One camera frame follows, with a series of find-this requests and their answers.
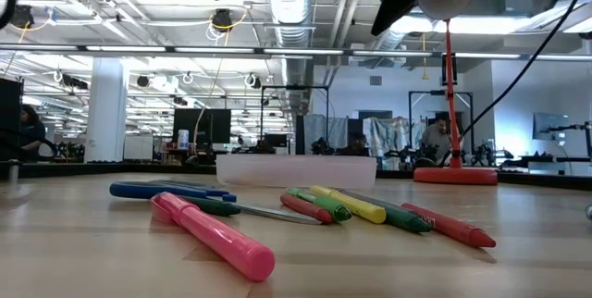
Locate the clear box with pink lid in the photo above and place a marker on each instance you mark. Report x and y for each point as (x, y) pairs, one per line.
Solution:
(296, 170)

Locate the light green highlighter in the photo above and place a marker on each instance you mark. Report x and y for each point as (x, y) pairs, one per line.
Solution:
(324, 204)

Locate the red crayon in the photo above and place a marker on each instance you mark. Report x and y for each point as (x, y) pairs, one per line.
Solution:
(448, 225)
(305, 207)

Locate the pink highlighter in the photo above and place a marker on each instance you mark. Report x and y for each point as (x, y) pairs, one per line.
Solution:
(213, 233)

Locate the patterned hanging sheet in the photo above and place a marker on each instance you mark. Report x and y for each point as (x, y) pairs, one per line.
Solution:
(393, 136)

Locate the person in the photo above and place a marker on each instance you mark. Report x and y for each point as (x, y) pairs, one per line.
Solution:
(30, 133)
(356, 143)
(437, 138)

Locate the red desk lamp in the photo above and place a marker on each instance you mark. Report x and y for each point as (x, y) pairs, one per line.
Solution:
(455, 175)

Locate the black computer monitor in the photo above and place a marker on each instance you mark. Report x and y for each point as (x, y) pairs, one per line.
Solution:
(201, 127)

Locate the white canister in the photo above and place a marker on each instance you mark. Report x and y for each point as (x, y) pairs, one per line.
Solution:
(183, 139)

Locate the white building column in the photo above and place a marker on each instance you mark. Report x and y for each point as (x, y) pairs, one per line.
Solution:
(106, 108)

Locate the black upright panel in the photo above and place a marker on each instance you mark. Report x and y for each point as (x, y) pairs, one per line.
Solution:
(10, 117)

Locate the black metal rack frame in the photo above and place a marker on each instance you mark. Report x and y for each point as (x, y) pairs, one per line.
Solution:
(439, 93)
(294, 87)

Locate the silver ventilation duct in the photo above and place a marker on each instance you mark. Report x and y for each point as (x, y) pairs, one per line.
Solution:
(291, 6)

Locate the grey wall monitor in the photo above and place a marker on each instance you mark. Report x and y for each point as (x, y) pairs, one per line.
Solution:
(550, 124)

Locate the short silver post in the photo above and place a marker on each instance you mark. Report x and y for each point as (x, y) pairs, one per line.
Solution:
(14, 170)

